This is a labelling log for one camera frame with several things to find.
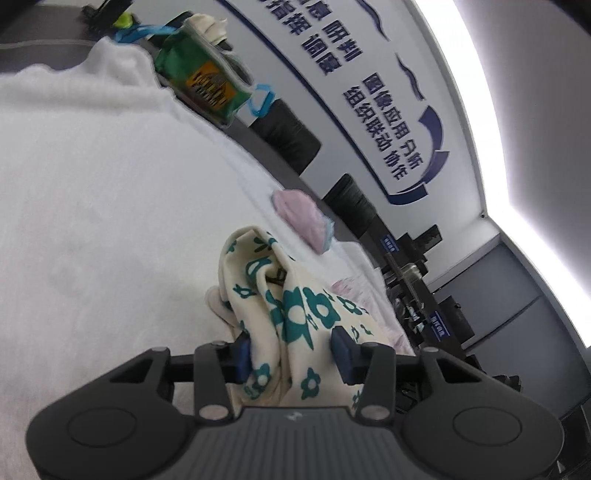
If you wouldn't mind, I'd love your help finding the cream green-flower garment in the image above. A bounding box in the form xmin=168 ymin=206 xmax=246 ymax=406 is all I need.
xmin=207 ymin=226 xmax=388 ymax=411

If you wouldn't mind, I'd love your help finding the green zipper bag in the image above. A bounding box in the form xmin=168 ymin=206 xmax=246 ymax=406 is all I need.
xmin=114 ymin=22 xmax=276 ymax=125

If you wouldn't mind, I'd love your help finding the pink floral garment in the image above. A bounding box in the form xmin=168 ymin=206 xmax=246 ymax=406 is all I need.
xmin=331 ymin=270 xmax=415 ymax=356

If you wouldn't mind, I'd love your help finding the black office chair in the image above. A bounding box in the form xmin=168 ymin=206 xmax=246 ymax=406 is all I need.
xmin=249 ymin=99 xmax=322 ymax=175
xmin=322 ymin=173 xmax=378 ymax=238

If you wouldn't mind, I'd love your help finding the pink garment blue trim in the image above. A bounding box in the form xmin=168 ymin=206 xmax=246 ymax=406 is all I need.
xmin=271 ymin=189 xmax=335 ymax=255

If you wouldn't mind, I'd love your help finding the white terry towel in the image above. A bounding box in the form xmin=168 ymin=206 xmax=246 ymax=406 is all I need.
xmin=0 ymin=36 xmax=417 ymax=430

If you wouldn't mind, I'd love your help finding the cream cloth on chair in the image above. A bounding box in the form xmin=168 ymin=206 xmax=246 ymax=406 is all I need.
xmin=183 ymin=13 xmax=228 ymax=45

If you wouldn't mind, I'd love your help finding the yellow-green object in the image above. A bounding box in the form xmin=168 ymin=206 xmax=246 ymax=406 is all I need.
xmin=113 ymin=11 xmax=133 ymax=29

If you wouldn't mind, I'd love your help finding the black walkie-talkie charger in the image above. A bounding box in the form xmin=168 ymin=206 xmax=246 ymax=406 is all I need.
xmin=81 ymin=0 xmax=133 ymax=31

